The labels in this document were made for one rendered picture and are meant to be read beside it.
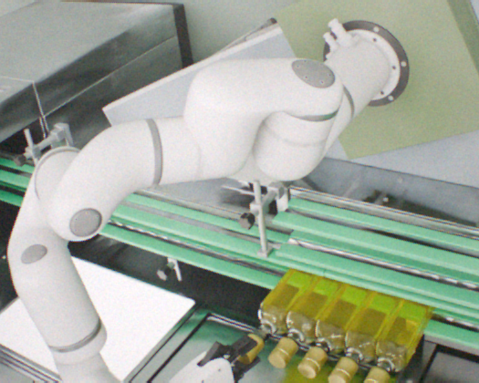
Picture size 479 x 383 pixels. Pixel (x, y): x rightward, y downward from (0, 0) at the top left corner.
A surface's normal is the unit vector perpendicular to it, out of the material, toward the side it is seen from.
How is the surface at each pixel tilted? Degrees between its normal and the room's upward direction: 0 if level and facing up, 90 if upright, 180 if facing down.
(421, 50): 1
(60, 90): 90
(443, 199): 90
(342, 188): 90
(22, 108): 90
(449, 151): 0
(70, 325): 63
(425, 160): 0
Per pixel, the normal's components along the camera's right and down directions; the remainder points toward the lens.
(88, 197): 0.44, 0.22
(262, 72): 0.22, -0.63
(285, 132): -0.44, 0.59
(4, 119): 0.84, 0.20
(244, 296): -0.11, -0.82
